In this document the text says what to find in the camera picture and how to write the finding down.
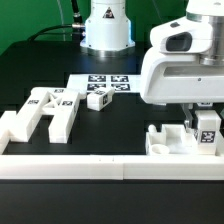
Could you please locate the white chair seat part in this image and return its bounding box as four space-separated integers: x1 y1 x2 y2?
145 124 198 156

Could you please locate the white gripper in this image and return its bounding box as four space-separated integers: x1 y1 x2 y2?
140 17 224 128

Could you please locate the white chair back frame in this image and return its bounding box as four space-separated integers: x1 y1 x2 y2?
10 87 80 143

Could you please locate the grey thin cable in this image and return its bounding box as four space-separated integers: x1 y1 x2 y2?
56 0 66 42

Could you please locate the white marker sheet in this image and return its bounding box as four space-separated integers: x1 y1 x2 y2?
67 74 140 93

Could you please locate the black cable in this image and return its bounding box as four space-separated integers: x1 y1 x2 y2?
27 0 86 42

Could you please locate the white U-shaped fence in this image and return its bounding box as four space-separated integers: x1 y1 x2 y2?
0 111 224 180

